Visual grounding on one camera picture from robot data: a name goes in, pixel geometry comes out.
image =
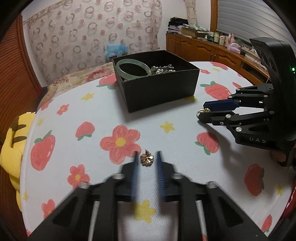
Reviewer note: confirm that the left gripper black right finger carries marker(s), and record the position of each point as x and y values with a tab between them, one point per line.
168	188

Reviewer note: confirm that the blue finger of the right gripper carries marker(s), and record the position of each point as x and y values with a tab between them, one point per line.
221	105
216	117

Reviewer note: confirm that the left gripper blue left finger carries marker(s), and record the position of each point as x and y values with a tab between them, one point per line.
129	184

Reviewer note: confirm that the gold ring earring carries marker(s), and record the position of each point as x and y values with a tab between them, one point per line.
204	110

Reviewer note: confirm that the gold flower earring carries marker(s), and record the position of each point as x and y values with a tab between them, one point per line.
146	159

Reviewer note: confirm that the green jade bangle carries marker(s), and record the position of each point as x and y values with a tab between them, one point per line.
130	69

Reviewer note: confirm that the green bead silver jewelry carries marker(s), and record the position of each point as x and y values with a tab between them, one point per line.
155	70

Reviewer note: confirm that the black square jewelry box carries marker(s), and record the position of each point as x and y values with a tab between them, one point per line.
153	90

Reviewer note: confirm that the brown wooden sideboard cabinet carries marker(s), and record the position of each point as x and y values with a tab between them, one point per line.
215	55

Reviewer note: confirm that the strawberry flower print cloth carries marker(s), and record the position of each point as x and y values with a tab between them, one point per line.
86	134

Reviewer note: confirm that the white window blind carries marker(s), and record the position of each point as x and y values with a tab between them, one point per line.
251	19

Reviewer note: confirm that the clutter pile on sideboard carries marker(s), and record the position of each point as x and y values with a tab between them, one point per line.
181	27

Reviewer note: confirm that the floral bed cover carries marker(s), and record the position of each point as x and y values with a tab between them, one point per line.
75	79

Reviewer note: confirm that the yellow plush toy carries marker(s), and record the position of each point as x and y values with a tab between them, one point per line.
13	148

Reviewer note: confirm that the blue plastic bag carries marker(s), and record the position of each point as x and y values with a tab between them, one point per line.
115	50

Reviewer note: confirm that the brown louvered wardrobe door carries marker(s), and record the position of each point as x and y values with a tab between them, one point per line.
20	89

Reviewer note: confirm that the circle pattern lace curtain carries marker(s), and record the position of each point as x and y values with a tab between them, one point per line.
68	36

